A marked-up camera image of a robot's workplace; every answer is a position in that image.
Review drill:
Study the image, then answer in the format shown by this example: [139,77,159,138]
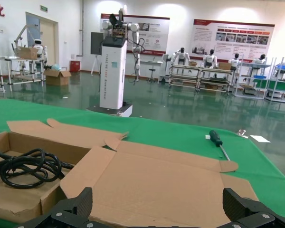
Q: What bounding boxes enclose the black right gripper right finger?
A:
[218,187,285,228]

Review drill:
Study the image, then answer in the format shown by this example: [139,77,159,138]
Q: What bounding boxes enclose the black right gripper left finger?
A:
[14,187,124,228]

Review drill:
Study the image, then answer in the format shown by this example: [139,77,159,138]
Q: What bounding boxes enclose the black power cable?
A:
[0,148,74,190]

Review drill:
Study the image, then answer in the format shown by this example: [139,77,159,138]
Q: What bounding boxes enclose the brown cardboard box frayed rim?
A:
[0,118,130,225]

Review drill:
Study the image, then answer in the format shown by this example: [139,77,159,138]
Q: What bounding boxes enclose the white aluminium bar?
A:
[249,134,272,143]

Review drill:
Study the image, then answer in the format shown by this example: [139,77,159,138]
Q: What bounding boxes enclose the green table cloth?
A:
[0,98,285,228]

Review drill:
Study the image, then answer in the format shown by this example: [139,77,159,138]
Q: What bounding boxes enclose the large open cardboard carton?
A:
[43,69,72,86]

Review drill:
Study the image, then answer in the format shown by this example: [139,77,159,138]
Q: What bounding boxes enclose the white rack with blue trays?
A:
[234,57,276,99]

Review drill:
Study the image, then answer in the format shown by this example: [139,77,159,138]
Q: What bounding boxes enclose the white pipe shelf rack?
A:
[168,64,201,91]
[199,66,233,94]

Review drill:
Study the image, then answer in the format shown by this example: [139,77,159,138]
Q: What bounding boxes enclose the white rack with green panel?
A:
[266,63,285,105]

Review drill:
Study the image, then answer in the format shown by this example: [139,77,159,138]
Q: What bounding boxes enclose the red bin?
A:
[69,60,81,73]

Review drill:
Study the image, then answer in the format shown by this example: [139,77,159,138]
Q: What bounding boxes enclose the white black humanoid robot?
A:
[251,54,266,65]
[229,53,243,70]
[203,49,219,69]
[171,47,193,66]

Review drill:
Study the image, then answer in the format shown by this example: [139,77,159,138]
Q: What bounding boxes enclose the black stool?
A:
[147,68,157,83]

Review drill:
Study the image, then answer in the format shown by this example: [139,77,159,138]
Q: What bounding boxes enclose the brown cardboard carton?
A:
[17,46,38,60]

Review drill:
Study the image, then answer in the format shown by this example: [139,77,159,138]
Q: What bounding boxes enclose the dark panel on stand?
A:
[90,32,104,76]

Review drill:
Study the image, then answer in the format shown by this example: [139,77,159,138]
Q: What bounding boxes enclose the small white humanoid robot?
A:
[33,38,48,60]

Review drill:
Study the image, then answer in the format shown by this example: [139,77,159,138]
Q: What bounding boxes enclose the beige door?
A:
[25,11,59,72]

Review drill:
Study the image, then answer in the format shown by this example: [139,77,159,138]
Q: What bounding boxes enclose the green-black handled screwdriver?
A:
[209,130,231,162]

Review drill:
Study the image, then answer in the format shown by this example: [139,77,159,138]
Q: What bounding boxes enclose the pipe-frame work table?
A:
[0,56,46,93]

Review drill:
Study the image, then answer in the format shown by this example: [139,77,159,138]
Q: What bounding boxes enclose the wide wall info board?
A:
[189,19,276,63]

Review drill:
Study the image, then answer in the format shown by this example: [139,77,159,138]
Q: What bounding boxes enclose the grey wall pipe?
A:
[79,0,84,57]

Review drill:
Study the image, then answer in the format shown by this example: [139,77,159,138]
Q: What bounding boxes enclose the narrow wall info board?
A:
[100,13,171,56]

